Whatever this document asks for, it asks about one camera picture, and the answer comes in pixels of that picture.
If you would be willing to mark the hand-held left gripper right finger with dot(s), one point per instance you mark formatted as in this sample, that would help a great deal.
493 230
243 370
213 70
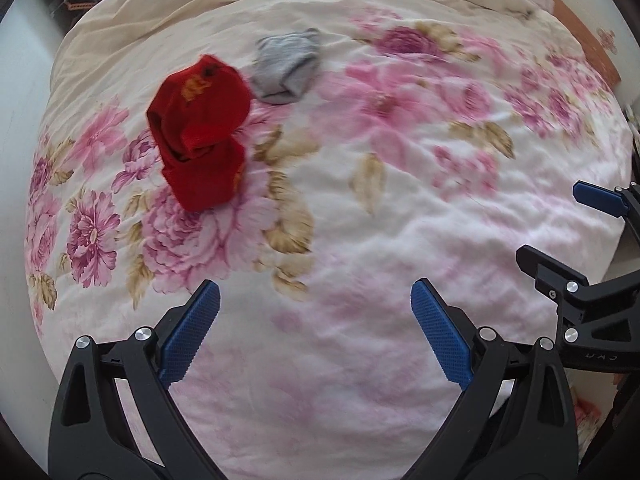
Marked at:
442 335

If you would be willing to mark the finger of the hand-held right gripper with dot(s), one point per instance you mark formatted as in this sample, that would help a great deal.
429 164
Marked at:
597 196
547 266

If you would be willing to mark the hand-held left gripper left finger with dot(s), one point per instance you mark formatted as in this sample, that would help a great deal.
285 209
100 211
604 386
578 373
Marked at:
190 332

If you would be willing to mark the pink floral blanket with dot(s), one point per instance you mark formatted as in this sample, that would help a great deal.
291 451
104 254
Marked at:
375 210

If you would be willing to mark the brown wooden headboard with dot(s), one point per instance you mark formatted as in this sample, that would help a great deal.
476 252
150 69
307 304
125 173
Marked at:
580 25

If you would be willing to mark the red sock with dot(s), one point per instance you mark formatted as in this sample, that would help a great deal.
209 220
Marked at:
200 140

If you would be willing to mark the light grey sock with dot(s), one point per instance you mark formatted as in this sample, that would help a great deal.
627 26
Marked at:
285 67

